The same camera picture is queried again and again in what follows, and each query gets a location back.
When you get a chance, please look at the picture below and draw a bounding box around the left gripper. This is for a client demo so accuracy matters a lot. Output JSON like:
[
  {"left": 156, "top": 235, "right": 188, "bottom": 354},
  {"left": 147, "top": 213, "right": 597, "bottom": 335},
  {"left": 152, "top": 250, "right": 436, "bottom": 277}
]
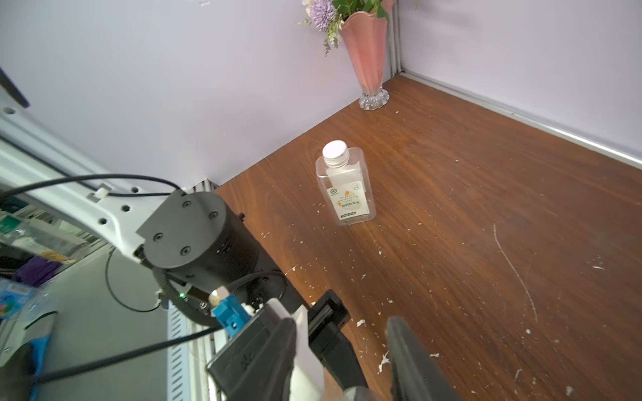
[{"left": 308, "top": 290, "right": 368, "bottom": 390}]

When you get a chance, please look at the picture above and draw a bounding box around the white bottle cap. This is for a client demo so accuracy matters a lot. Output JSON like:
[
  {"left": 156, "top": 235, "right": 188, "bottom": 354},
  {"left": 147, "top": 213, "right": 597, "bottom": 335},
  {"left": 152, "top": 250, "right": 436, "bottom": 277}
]
[{"left": 322, "top": 140, "right": 349, "bottom": 168}]

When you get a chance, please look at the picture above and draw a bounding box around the pink vase with flowers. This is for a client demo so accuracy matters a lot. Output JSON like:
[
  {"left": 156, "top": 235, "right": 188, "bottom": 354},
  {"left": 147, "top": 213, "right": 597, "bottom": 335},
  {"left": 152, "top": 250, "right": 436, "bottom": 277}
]
[{"left": 301, "top": 0, "right": 395, "bottom": 110}]

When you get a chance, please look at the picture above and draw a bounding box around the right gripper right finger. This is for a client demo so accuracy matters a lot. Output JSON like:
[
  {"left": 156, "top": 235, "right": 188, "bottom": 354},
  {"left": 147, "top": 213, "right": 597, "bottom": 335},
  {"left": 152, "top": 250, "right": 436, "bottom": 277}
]
[{"left": 386, "top": 316, "right": 461, "bottom": 400}]

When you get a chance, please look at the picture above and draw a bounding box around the square clear plastic bottle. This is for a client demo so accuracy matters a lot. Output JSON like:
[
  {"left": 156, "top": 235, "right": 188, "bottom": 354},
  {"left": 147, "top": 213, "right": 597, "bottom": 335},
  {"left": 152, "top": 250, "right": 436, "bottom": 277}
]
[{"left": 315, "top": 147, "right": 376, "bottom": 226}]

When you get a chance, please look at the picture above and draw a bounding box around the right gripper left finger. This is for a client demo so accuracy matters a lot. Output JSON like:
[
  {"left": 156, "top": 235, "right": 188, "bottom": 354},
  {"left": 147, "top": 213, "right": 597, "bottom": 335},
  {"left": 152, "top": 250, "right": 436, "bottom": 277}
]
[{"left": 235, "top": 318, "right": 297, "bottom": 400}]

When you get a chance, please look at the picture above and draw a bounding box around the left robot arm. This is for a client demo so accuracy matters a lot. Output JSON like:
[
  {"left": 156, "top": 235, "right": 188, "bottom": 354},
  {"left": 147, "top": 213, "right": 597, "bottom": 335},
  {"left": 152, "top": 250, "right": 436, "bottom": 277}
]
[{"left": 133, "top": 187, "right": 367, "bottom": 400}]

